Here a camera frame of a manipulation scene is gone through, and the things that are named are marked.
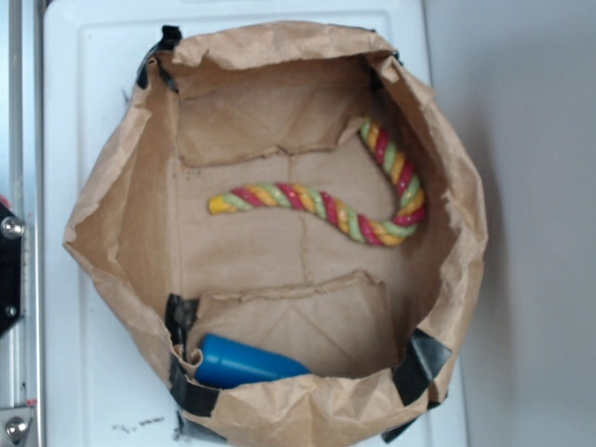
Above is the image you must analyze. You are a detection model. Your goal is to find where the black bracket plate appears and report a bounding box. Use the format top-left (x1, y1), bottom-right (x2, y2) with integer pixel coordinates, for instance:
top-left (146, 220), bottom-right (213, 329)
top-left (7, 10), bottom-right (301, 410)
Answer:
top-left (0, 196), bottom-right (25, 336)

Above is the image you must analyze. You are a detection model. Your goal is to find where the multicolored twisted rope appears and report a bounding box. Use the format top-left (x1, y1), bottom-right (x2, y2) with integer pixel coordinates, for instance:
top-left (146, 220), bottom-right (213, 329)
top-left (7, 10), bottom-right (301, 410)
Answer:
top-left (208, 115), bottom-right (427, 248)

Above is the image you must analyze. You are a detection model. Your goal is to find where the black tape back left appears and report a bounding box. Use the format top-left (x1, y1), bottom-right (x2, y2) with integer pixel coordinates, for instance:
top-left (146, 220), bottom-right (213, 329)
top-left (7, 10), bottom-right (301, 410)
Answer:
top-left (135, 25), bottom-right (183, 93)

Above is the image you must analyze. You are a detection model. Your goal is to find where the black tape front left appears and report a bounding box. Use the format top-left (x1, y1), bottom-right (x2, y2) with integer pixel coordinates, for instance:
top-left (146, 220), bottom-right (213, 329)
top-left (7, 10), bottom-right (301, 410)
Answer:
top-left (164, 293), bottom-right (226, 444)

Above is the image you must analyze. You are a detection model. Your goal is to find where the aluminium frame rail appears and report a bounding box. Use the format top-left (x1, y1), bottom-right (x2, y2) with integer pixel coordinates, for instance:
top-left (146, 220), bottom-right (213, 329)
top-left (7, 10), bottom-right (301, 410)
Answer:
top-left (1, 1), bottom-right (47, 446)

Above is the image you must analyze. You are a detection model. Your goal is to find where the blue plastic bottle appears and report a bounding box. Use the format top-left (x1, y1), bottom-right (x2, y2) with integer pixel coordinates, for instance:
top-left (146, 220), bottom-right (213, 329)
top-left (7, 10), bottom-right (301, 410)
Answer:
top-left (195, 334), bottom-right (310, 388)

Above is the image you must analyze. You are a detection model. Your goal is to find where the silver corner bracket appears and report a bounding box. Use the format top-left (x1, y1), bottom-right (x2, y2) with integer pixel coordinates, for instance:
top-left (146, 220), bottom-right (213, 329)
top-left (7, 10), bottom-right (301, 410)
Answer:
top-left (0, 406), bottom-right (38, 447)

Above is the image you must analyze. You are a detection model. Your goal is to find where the brown paper bag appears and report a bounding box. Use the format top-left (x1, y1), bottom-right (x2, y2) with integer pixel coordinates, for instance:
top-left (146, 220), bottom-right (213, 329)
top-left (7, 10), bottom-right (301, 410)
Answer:
top-left (64, 21), bottom-right (488, 446)

